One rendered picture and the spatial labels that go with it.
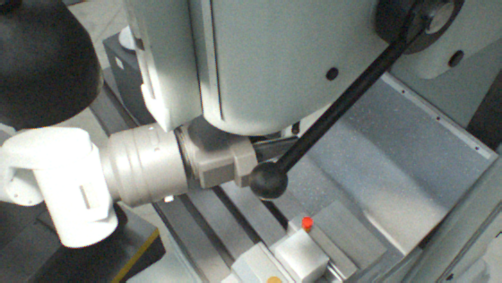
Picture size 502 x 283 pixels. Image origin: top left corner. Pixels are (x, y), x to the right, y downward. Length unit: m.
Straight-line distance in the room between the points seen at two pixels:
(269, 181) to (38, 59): 0.17
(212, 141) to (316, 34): 0.22
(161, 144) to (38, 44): 0.24
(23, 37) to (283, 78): 0.17
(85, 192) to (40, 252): 0.80
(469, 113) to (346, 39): 0.50
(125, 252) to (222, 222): 0.64
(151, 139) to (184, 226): 0.38
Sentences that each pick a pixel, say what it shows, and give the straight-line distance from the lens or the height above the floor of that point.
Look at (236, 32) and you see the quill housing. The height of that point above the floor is 1.46.
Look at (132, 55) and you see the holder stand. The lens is 0.87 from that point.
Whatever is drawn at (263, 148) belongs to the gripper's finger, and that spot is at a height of 1.25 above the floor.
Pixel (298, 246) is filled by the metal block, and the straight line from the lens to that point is 0.65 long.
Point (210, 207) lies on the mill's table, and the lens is 0.84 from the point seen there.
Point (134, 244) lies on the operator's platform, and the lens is 1.42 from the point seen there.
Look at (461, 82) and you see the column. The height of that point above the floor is 1.15.
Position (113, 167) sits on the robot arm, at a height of 1.27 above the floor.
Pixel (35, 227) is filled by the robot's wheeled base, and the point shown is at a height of 0.59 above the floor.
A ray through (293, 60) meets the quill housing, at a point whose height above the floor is 1.44.
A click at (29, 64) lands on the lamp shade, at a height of 1.49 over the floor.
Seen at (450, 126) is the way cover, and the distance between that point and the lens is 0.83.
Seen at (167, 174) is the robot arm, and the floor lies 1.26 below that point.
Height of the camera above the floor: 1.64
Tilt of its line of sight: 51 degrees down
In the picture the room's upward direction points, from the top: straight up
